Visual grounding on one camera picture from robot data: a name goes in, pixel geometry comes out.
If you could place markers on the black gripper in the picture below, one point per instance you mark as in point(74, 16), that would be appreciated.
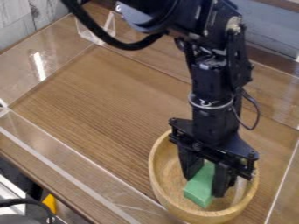
point(208, 137)

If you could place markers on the green rectangular block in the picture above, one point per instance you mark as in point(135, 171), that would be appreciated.
point(196, 190)

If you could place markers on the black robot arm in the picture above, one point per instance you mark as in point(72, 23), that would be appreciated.
point(208, 32)

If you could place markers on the brown wooden bowl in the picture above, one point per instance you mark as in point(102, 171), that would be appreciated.
point(168, 182)

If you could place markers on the yellow black device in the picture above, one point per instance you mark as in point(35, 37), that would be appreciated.
point(42, 209)

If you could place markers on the clear acrylic back wall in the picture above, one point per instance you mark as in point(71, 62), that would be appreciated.
point(274, 87)

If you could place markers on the clear acrylic wall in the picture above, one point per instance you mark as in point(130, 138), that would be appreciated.
point(274, 87)
point(32, 61)
point(90, 189)

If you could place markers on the clear acrylic front wall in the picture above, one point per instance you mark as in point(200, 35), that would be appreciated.
point(90, 189)

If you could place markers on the clear acrylic corner bracket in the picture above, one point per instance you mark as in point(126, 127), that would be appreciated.
point(88, 34)

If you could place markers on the clear acrylic left wall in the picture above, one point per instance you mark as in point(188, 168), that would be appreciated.
point(32, 61)

